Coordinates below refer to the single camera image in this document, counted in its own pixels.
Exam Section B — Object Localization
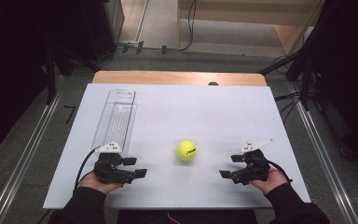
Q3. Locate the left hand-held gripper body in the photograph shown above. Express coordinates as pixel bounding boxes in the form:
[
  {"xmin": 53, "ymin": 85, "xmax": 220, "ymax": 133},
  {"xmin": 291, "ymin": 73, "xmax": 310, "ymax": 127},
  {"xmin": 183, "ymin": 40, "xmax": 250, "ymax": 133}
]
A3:
[{"xmin": 93, "ymin": 142, "xmax": 137, "ymax": 185}]

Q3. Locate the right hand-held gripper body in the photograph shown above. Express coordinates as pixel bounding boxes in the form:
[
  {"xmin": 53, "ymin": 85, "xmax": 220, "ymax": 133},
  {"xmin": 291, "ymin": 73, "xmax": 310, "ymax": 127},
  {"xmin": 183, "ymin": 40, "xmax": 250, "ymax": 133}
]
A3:
[{"xmin": 229, "ymin": 138, "xmax": 275, "ymax": 187}]

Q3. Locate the person's left hand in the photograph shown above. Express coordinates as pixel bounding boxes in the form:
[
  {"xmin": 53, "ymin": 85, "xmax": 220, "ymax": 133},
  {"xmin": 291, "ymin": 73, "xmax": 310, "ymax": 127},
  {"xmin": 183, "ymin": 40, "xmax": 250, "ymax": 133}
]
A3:
[{"xmin": 79, "ymin": 172, "xmax": 125, "ymax": 196}]

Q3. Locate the person's right hand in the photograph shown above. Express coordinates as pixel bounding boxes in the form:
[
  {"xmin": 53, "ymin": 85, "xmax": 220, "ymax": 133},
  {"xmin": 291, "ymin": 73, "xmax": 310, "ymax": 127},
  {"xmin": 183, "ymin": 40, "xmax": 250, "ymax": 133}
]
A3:
[{"xmin": 249, "ymin": 165, "xmax": 289, "ymax": 197}]

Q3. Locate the clear plastic tray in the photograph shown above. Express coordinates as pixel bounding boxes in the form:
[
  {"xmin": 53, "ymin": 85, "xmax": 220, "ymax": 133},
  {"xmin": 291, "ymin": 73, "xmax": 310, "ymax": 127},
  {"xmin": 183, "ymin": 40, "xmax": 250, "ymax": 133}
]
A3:
[{"xmin": 90, "ymin": 89, "xmax": 137, "ymax": 154}]

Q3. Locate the yellow tennis ball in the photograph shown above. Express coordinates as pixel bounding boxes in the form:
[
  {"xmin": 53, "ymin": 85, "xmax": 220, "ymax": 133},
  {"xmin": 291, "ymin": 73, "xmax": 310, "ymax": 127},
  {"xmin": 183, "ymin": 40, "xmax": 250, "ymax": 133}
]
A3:
[{"xmin": 175, "ymin": 139, "xmax": 198, "ymax": 162}]

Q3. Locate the white board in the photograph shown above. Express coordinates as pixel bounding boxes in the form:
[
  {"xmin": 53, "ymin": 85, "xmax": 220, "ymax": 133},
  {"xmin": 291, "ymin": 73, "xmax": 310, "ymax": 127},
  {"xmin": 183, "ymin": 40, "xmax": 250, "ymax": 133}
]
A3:
[{"xmin": 42, "ymin": 82, "xmax": 312, "ymax": 210}]

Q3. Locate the person's dark clothed body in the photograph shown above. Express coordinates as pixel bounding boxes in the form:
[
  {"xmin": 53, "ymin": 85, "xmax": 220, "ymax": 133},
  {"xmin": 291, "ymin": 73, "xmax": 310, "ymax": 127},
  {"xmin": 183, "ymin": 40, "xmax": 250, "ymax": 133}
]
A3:
[{"xmin": 117, "ymin": 208, "xmax": 259, "ymax": 224}]

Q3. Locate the wooden table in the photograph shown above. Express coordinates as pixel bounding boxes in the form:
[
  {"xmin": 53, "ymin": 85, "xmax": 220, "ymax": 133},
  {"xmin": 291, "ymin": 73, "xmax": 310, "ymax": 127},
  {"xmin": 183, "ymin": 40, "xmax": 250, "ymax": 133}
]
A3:
[{"xmin": 91, "ymin": 70, "xmax": 268, "ymax": 88}]

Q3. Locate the black metal stand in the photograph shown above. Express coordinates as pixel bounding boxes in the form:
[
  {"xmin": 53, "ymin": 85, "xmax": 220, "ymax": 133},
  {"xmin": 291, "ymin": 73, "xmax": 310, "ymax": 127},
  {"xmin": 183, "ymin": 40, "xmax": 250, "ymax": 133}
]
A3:
[
  {"xmin": 258, "ymin": 43, "xmax": 316, "ymax": 112},
  {"xmin": 44, "ymin": 43, "xmax": 102, "ymax": 105}
]

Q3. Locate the black curtain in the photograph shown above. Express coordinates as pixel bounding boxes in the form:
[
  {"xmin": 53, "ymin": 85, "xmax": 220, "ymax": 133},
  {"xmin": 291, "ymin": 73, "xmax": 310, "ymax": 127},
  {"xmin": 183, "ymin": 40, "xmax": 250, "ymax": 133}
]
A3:
[
  {"xmin": 302, "ymin": 0, "xmax": 358, "ymax": 169},
  {"xmin": 0, "ymin": 0, "xmax": 106, "ymax": 158}
]

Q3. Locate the dark cabinet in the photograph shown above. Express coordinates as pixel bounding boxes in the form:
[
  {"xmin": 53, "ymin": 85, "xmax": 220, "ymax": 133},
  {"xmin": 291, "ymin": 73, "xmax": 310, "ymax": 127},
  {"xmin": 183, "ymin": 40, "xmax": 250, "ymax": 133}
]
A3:
[{"xmin": 83, "ymin": 0, "xmax": 126, "ymax": 62}]

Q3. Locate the light wooden shelf unit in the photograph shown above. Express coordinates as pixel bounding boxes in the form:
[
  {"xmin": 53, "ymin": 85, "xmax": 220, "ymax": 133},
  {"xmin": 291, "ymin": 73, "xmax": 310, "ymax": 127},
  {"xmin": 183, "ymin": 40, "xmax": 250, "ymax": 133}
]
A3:
[{"xmin": 175, "ymin": 0, "xmax": 326, "ymax": 58}]

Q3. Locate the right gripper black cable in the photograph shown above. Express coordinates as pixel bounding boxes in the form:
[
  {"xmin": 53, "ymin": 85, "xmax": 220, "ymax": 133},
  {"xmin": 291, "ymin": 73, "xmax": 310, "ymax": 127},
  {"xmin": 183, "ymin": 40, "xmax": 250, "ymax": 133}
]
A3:
[{"xmin": 264, "ymin": 159, "xmax": 294, "ymax": 184}]

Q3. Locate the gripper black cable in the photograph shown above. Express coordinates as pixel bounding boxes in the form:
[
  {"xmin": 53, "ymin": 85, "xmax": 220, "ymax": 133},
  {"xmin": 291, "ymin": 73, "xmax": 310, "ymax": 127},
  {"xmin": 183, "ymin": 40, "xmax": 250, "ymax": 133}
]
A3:
[
  {"xmin": 74, "ymin": 146, "xmax": 103, "ymax": 191},
  {"xmin": 264, "ymin": 159, "xmax": 294, "ymax": 184}
]

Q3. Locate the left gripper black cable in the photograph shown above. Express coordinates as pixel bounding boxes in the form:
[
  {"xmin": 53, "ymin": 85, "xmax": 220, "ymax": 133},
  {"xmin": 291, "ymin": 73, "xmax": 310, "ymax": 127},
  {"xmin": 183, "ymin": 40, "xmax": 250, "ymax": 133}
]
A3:
[{"xmin": 74, "ymin": 146, "xmax": 103, "ymax": 191}]

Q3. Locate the aluminium floor rail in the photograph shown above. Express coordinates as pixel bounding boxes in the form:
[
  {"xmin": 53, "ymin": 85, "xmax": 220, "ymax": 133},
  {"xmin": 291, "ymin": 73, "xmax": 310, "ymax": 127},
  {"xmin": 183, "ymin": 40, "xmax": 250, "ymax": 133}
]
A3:
[
  {"xmin": 287, "ymin": 82, "xmax": 358, "ymax": 224},
  {"xmin": 0, "ymin": 91, "xmax": 63, "ymax": 224}
]

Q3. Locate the bundle of black cables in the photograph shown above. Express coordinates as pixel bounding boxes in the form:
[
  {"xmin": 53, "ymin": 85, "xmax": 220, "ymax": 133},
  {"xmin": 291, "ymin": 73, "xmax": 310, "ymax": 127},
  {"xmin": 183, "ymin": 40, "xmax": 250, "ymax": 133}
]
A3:
[{"xmin": 273, "ymin": 91, "xmax": 303, "ymax": 123}]

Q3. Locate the hanging black cable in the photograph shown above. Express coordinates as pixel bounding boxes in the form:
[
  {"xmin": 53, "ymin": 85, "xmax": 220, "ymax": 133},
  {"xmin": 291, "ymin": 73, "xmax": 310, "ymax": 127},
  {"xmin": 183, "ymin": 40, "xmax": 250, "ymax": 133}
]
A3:
[{"xmin": 178, "ymin": 0, "xmax": 199, "ymax": 52}]

